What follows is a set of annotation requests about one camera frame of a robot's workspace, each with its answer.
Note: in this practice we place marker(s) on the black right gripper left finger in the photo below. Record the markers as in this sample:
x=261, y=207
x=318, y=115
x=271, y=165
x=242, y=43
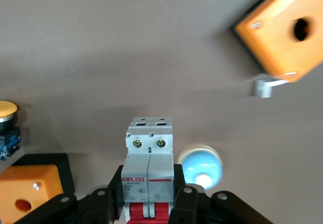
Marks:
x=98, y=206

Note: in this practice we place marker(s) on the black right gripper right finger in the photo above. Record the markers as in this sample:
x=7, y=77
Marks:
x=191, y=206

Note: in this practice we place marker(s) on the white circuit breaker red levers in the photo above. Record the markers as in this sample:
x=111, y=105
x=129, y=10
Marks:
x=147, y=163

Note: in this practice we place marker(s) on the blue round dome button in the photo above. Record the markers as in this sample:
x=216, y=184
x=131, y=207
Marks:
x=199, y=163

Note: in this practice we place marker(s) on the orange button box black base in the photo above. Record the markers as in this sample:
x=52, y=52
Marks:
x=30, y=181
x=272, y=47

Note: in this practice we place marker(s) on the yellow mushroom button switch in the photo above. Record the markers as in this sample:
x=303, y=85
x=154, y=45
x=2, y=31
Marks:
x=7, y=108

